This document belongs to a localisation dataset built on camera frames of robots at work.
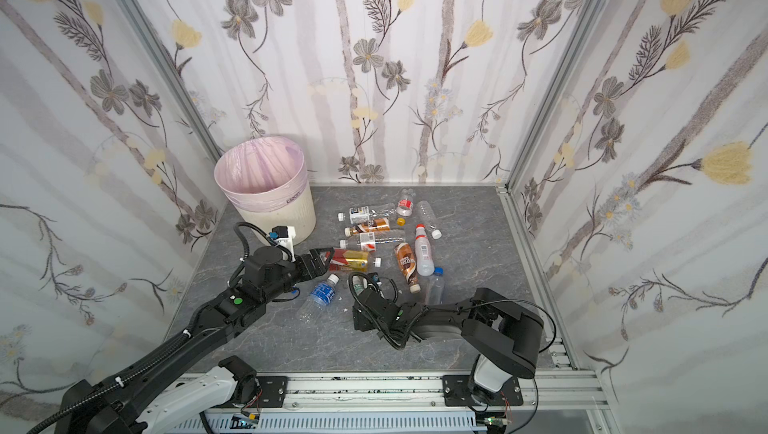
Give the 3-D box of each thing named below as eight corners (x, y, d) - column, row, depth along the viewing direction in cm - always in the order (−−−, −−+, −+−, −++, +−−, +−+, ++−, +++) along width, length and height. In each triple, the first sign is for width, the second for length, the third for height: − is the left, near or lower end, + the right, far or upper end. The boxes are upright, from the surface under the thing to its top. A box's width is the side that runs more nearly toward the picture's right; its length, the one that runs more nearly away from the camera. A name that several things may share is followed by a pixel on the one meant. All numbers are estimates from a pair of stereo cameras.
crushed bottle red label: (395, 217, 112) (396, 209, 108) (402, 194, 120) (402, 186, 116) (409, 220, 111) (410, 211, 108) (415, 197, 119) (416, 188, 115)
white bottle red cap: (416, 277, 96) (417, 271, 93) (413, 229, 108) (414, 223, 105) (433, 277, 96) (435, 271, 93) (428, 230, 108) (430, 223, 105)
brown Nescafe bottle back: (345, 237, 103) (344, 231, 101) (344, 229, 105) (343, 223, 103) (390, 230, 106) (390, 224, 103) (388, 222, 108) (388, 216, 105)
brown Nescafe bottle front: (408, 294, 92) (409, 288, 89) (394, 252, 102) (394, 244, 98) (423, 290, 93) (425, 284, 89) (407, 249, 103) (408, 241, 99)
